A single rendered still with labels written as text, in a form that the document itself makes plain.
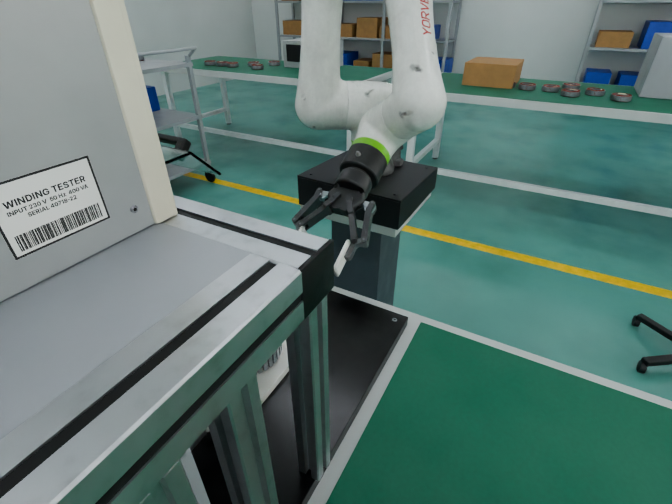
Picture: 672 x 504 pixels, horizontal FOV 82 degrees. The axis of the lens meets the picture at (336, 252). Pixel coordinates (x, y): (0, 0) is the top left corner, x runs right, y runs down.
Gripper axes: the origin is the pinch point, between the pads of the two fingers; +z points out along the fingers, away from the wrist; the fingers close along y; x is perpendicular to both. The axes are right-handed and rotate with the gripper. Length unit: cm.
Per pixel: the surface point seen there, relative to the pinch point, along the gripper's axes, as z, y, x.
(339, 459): 29.6, -20.8, 6.7
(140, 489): 32, -21, 46
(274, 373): 23.4, -6.4, 6.7
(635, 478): 15, -56, 0
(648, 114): -188, -82, -119
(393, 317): 4.9, -17.7, -5.1
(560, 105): -188, -38, -120
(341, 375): 19.2, -15.3, 3.1
